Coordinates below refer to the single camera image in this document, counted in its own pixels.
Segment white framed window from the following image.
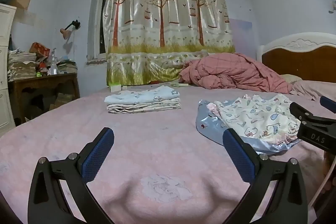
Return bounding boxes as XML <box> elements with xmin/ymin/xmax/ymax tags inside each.
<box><xmin>93</xmin><ymin>0</ymin><xmax>116</xmax><ymax>60</ymax></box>

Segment pink wall lamp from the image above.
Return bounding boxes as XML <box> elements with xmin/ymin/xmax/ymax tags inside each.
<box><xmin>60</xmin><ymin>20</ymin><xmax>81</xmax><ymax>41</ymax></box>

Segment lavender wall sheet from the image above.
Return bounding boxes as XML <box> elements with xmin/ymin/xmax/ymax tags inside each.
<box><xmin>228</xmin><ymin>18</ymin><xmax>257</xmax><ymax>56</ymax></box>

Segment tree print curtain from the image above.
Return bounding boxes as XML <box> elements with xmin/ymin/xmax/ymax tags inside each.
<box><xmin>102</xmin><ymin>0</ymin><xmax>235</xmax><ymax>86</ymax></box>

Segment light blue satin pants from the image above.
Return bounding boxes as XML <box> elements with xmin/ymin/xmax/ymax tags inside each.
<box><xmin>196</xmin><ymin>99</ymin><xmax>302</xmax><ymax>154</ymax></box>

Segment white cartoon print pants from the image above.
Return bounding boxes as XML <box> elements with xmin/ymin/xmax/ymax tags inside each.
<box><xmin>214</xmin><ymin>93</ymin><xmax>302</xmax><ymax>140</ymax></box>

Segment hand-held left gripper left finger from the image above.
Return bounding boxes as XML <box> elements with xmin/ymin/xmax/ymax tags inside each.
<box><xmin>28</xmin><ymin>127</ymin><xmax>115</xmax><ymax>224</ymax></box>

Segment white and brown headboard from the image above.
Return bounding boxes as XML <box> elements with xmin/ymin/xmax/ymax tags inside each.
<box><xmin>256</xmin><ymin>32</ymin><xmax>336</xmax><ymax>81</ymax></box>

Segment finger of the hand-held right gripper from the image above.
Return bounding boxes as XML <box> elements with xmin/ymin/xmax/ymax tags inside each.
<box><xmin>289</xmin><ymin>102</ymin><xmax>315</xmax><ymax>125</ymax></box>
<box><xmin>320</xmin><ymin>96</ymin><xmax>336</xmax><ymax>111</ymax></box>

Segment cream pillow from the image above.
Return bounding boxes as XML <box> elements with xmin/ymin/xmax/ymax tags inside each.
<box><xmin>282</xmin><ymin>74</ymin><xmax>302</xmax><ymax>84</ymax></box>

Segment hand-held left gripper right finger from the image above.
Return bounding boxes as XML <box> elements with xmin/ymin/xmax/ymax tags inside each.
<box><xmin>222</xmin><ymin>128</ymin><xmax>308</xmax><ymax>224</ymax></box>

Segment pink bed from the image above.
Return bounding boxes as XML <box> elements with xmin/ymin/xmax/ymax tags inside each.
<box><xmin>0</xmin><ymin>84</ymin><xmax>336</xmax><ymax>224</ymax></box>

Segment person's right hand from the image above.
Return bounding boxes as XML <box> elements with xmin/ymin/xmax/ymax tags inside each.
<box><xmin>323</xmin><ymin>151</ymin><xmax>336</xmax><ymax>194</ymax></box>

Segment white cable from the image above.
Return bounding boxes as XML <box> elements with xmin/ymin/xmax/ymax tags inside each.
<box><xmin>308</xmin><ymin>174</ymin><xmax>336</xmax><ymax>210</ymax></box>

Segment pile of books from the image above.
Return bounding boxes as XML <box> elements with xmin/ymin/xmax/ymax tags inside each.
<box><xmin>56</xmin><ymin>57</ymin><xmax>78</xmax><ymax>74</ymax></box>

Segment red box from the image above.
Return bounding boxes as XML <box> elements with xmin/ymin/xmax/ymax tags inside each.
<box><xmin>29</xmin><ymin>42</ymin><xmax>51</xmax><ymax>56</ymax></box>

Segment green and white box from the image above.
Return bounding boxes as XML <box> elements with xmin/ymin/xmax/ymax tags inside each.
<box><xmin>109</xmin><ymin>82</ymin><xmax>128</xmax><ymax>92</ymax></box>

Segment pink plaid quilt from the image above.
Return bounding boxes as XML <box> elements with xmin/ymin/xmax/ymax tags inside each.
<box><xmin>178</xmin><ymin>53</ymin><xmax>293</xmax><ymax>94</ymax></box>

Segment cream folded printed cloth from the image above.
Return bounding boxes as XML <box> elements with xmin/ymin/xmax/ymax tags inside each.
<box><xmin>107</xmin><ymin>98</ymin><xmax>181</xmax><ymax>114</ymax></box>

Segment light blue folded printed cloth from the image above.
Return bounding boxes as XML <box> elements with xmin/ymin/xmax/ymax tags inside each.
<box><xmin>104</xmin><ymin>85</ymin><xmax>180</xmax><ymax>105</ymax></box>

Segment cardboard scraps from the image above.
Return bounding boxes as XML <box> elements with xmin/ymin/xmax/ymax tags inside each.
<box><xmin>51</xmin><ymin>93</ymin><xmax>70</xmax><ymax>111</ymax></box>

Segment clear spray bottle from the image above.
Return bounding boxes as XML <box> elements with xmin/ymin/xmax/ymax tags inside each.
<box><xmin>49</xmin><ymin>48</ymin><xmax>59</xmax><ymax>75</ymax></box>

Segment pink printed pants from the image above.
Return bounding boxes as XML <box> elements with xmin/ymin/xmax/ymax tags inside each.
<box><xmin>207</xmin><ymin>102</ymin><xmax>221</xmax><ymax>117</ymax></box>

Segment cardboard box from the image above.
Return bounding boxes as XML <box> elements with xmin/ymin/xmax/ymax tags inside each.
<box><xmin>9</xmin><ymin>0</ymin><xmax>31</xmax><ymax>10</ymax></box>

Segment stack of papers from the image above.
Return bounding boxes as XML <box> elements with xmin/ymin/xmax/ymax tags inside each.
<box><xmin>7</xmin><ymin>49</ymin><xmax>37</xmax><ymax>82</ymax></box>

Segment dark wooden desk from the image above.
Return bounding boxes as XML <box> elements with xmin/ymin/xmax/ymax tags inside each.
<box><xmin>8</xmin><ymin>72</ymin><xmax>80</xmax><ymax>125</ymax></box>

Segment white cabinet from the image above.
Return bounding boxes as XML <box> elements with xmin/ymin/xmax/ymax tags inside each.
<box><xmin>0</xmin><ymin>3</ymin><xmax>17</xmax><ymax>135</ymax></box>

